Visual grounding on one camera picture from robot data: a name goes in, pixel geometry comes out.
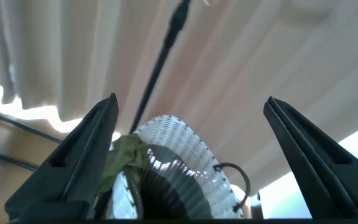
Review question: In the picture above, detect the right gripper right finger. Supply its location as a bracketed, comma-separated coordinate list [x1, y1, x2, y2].
[262, 95, 358, 218]

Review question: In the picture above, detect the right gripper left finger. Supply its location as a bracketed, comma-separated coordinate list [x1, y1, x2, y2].
[4, 92, 120, 222]

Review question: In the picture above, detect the white laundry basket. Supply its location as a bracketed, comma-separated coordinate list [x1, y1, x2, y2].
[104, 114, 251, 220]

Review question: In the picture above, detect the black clothes rack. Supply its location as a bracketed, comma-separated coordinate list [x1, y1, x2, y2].
[0, 0, 193, 220]

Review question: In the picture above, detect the green garment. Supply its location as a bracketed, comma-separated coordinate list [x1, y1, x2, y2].
[98, 133, 151, 194]

